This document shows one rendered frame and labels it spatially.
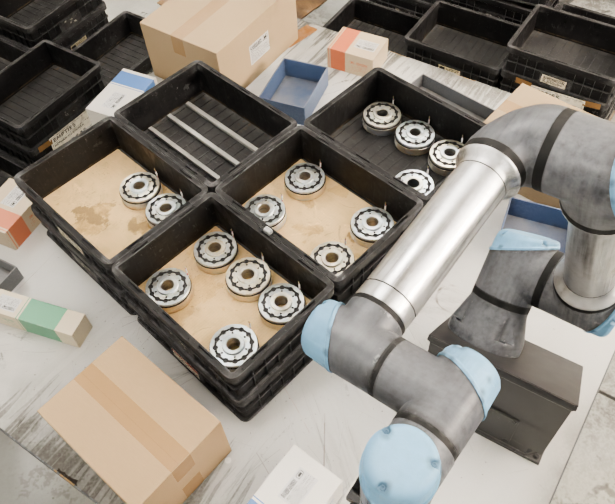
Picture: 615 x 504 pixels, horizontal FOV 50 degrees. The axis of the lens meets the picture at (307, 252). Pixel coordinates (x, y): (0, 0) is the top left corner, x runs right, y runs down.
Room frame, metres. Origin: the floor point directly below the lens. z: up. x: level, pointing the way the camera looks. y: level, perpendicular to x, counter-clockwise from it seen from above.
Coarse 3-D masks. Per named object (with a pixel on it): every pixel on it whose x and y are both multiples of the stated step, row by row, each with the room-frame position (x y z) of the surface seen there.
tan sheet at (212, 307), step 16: (176, 256) 0.94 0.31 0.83; (192, 256) 0.94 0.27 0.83; (240, 256) 0.93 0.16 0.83; (192, 272) 0.89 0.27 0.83; (272, 272) 0.87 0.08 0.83; (144, 288) 0.86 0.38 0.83; (208, 288) 0.84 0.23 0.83; (224, 288) 0.84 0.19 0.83; (192, 304) 0.80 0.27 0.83; (208, 304) 0.80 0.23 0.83; (224, 304) 0.80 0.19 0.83; (240, 304) 0.79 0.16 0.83; (256, 304) 0.79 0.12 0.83; (176, 320) 0.77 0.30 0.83; (192, 320) 0.76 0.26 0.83; (208, 320) 0.76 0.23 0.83; (224, 320) 0.76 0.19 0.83; (240, 320) 0.75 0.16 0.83; (256, 320) 0.75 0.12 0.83; (208, 336) 0.72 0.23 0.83
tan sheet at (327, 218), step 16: (272, 192) 1.12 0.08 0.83; (336, 192) 1.10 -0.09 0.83; (288, 208) 1.06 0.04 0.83; (304, 208) 1.06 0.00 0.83; (320, 208) 1.06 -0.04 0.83; (336, 208) 1.05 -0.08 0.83; (352, 208) 1.05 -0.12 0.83; (288, 224) 1.01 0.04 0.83; (304, 224) 1.01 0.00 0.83; (320, 224) 1.01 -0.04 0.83; (336, 224) 1.00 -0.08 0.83; (304, 240) 0.96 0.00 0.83; (320, 240) 0.96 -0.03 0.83; (336, 240) 0.95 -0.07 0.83; (352, 240) 0.95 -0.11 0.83
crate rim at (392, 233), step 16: (304, 128) 1.24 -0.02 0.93; (272, 144) 1.19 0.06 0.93; (256, 160) 1.14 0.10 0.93; (352, 160) 1.11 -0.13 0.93; (384, 176) 1.05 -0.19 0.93; (224, 192) 1.04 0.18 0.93; (400, 192) 1.00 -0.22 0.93; (240, 208) 0.99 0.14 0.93; (416, 208) 0.95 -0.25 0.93; (400, 224) 0.91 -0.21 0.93; (288, 240) 0.89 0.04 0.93; (384, 240) 0.87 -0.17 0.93; (304, 256) 0.84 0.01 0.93; (368, 256) 0.83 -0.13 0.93; (352, 272) 0.79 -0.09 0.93
